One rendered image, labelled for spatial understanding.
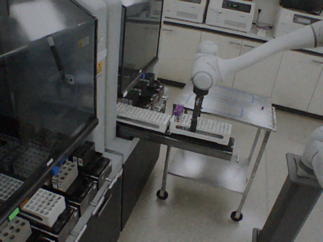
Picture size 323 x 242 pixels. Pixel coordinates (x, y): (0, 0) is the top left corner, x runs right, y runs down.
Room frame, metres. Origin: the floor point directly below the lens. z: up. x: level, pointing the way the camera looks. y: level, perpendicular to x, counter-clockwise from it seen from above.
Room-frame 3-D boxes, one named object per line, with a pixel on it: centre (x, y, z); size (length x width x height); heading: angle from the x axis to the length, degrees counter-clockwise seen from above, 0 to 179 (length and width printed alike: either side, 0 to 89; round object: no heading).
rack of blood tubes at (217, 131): (1.23, -0.19, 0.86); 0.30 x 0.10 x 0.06; 78
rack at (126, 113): (1.30, 0.12, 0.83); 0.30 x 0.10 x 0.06; 78
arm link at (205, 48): (1.23, -0.15, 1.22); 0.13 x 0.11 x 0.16; 174
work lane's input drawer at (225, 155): (1.26, -0.05, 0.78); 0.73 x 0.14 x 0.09; 78
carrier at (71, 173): (0.77, 0.33, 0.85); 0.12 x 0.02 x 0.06; 169
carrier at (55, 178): (0.78, 0.35, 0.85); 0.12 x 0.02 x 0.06; 168
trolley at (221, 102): (1.68, -0.39, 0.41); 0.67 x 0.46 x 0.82; 76
